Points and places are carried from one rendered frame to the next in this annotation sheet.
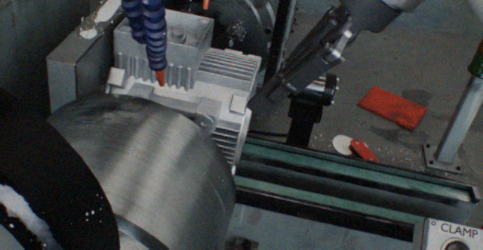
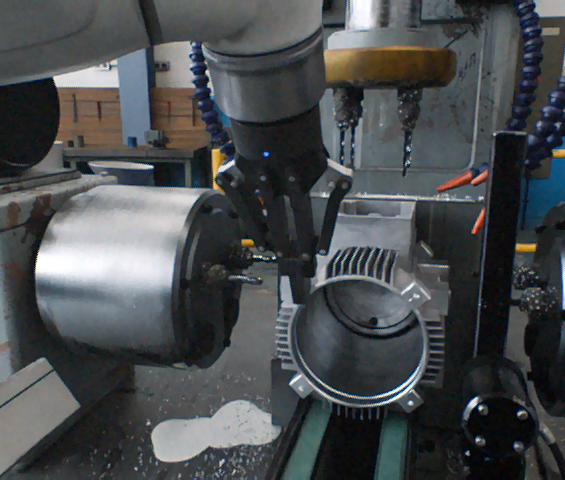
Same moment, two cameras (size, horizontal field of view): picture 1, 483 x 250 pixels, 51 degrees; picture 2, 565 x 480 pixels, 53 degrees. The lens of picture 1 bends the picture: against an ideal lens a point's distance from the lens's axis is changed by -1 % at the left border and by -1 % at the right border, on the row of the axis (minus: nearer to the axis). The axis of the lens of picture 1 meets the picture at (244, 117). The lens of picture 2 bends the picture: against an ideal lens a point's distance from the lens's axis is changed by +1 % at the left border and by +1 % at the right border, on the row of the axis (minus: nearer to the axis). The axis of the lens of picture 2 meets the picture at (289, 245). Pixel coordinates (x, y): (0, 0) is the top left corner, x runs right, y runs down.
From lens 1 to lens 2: 0.93 m
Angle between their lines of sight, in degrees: 90
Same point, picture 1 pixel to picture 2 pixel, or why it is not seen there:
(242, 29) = (534, 295)
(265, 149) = (398, 447)
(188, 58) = not seen: hidden behind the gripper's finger
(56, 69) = not seen: hidden behind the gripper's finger
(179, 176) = (125, 213)
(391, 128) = not seen: outside the picture
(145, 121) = (174, 192)
